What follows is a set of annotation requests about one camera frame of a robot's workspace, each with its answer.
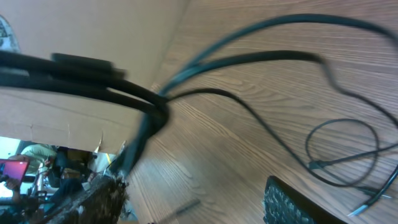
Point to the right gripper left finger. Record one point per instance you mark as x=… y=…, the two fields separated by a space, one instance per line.
x=101 y=204

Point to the person in green shirt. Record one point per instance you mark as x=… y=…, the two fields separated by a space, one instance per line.
x=37 y=154

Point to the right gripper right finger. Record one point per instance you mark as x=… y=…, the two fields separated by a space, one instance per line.
x=283 y=204

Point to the pink screen laptop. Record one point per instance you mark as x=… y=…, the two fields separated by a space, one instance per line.
x=13 y=169

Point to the cardboard back panel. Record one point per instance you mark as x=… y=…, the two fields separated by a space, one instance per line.
x=82 y=71

